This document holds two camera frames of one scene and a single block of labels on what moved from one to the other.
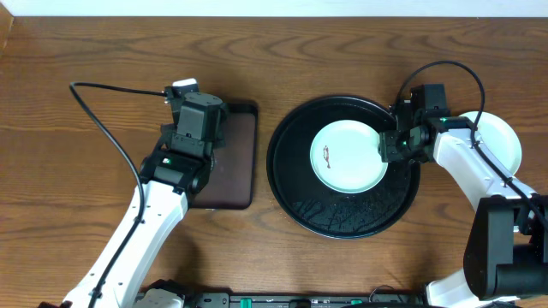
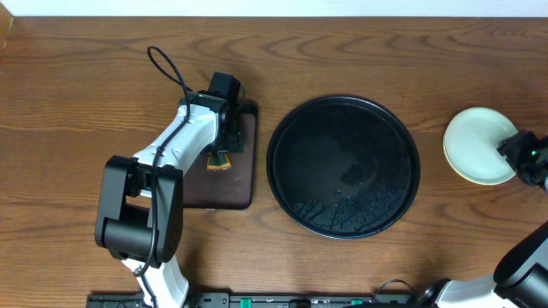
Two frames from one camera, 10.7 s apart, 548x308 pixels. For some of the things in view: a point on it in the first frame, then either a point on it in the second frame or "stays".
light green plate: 344,156 -> 471,141
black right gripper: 387,147 -> 514,145
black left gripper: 222,113 -> 231,139
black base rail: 384,300 stays
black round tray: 324,211 stays
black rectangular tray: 233,181 stays
